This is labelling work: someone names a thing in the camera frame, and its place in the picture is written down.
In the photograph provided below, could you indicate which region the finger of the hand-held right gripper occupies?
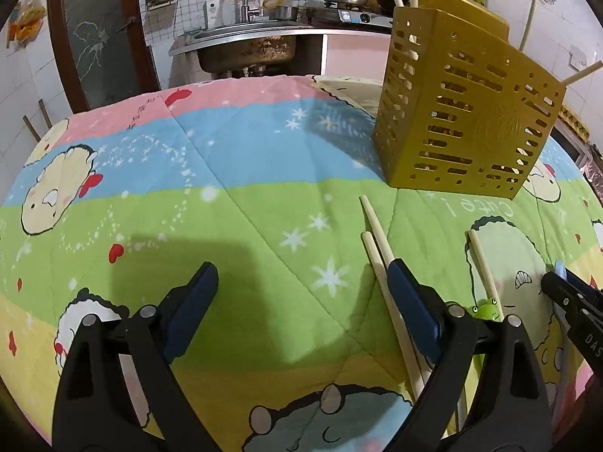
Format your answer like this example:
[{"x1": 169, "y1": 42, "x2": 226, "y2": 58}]
[
  {"x1": 541, "y1": 270, "x2": 603, "y2": 336},
  {"x1": 563, "y1": 268, "x2": 603, "y2": 312}
]

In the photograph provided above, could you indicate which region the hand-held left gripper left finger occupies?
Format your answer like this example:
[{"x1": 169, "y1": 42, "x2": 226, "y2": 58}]
[{"x1": 52, "y1": 261, "x2": 220, "y2": 452}]

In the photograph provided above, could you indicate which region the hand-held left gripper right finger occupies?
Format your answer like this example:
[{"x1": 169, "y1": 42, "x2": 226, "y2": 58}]
[{"x1": 389, "y1": 258, "x2": 554, "y2": 452}]

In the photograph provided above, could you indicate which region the light blue spoon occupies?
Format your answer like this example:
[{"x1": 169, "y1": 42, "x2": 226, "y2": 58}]
[{"x1": 551, "y1": 260, "x2": 573, "y2": 434}]

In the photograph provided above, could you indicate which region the green frog spoon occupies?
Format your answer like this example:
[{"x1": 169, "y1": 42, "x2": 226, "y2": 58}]
[{"x1": 466, "y1": 296, "x2": 502, "y2": 323}]

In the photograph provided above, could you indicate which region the gold perforated utensil holder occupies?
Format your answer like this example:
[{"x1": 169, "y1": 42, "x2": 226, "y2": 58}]
[{"x1": 373, "y1": 0, "x2": 566, "y2": 199}]

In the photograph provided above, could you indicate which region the colourful cartoon printed blanket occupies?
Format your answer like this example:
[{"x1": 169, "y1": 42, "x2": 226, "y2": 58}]
[{"x1": 0, "y1": 74, "x2": 603, "y2": 452}]

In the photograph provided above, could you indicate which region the kitchen counter cabinet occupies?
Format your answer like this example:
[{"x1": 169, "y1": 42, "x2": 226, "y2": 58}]
[{"x1": 551, "y1": 122, "x2": 603, "y2": 199}]

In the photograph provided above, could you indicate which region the yellow egg carton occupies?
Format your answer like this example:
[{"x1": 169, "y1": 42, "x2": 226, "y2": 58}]
[{"x1": 558, "y1": 106, "x2": 592, "y2": 142}]

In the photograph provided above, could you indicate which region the pair of leaning sticks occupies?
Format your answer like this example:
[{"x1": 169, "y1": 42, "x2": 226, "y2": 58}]
[{"x1": 23, "y1": 99, "x2": 52, "y2": 142}]

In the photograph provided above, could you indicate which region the steel kitchen sink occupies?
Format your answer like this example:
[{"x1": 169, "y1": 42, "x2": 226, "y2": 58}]
[{"x1": 170, "y1": 26, "x2": 326, "y2": 78}]

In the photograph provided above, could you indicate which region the dark wooden glass door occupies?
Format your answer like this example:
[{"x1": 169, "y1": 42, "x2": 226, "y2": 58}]
[{"x1": 47, "y1": 0, "x2": 161, "y2": 114}]

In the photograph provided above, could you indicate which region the white soap bottle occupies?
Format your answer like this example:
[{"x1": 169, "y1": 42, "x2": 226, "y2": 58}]
[{"x1": 204, "y1": 0, "x2": 223, "y2": 30}]

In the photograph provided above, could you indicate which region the gas stove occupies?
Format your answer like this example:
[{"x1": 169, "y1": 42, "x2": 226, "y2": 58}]
[{"x1": 306, "y1": 2, "x2": 394, "y2": 29}]

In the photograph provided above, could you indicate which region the yellow hanging plastic bag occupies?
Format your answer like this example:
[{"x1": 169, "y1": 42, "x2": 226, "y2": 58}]
[{"x1": 7, "y1": 0, "x2": 48, "y2": 50}]

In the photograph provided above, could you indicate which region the white wall socket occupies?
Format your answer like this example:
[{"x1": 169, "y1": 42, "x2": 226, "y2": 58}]
[{"x1": 568, "y1": 47, "x2": 592, "y2": 73}]

